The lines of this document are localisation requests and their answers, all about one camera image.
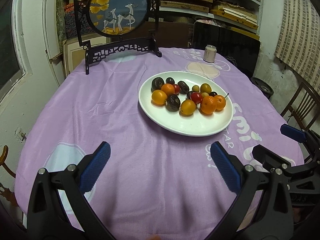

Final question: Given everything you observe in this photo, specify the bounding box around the large rough orange tangerine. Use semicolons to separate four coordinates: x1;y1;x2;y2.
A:
200;96;217;115

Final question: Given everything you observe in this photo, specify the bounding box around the small orange tangerine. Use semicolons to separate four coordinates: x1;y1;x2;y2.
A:
214;95;226;111
161;83;175;96

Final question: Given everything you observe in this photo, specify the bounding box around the yellow orange tomato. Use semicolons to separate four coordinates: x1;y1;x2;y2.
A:
200;83;212;94
180;99;197;116

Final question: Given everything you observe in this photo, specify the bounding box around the red cherry tomato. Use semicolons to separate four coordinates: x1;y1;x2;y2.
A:
173;84;180;95
190;92;203;105

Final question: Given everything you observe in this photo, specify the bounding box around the tan longan fruit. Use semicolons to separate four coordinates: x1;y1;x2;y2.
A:
191;85;200;93
201;92;209;98

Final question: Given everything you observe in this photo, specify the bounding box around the small orange kumquat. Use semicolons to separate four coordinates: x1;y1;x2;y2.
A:
151;89;168;106

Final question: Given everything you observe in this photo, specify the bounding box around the dark cherry with stem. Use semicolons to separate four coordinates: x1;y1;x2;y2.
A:
209;91;229;98
165;77;175;85

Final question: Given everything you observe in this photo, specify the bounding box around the wooden chair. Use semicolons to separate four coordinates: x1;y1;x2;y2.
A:
280;81;319;131

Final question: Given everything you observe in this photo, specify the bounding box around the white oval plate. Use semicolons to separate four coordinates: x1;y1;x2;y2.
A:
138;71;234;137

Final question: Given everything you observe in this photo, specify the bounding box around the purple printed tablecloth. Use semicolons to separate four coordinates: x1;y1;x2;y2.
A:
15;48;304;239

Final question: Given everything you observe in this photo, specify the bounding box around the checkered curtain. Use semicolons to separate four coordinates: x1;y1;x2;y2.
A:
274;0;319;92

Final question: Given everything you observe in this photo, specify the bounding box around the white drink can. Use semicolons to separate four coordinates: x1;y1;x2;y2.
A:
203;44;217;63

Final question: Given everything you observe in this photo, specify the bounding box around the shelf with flat boxes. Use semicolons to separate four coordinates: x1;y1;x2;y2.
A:
61;0;263;41

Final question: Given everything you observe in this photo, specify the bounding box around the round deer picture screen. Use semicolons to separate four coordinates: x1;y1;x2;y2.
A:
73;0;162;74

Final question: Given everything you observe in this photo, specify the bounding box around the window with white frame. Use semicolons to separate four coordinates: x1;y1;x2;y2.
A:
1;0;33;99

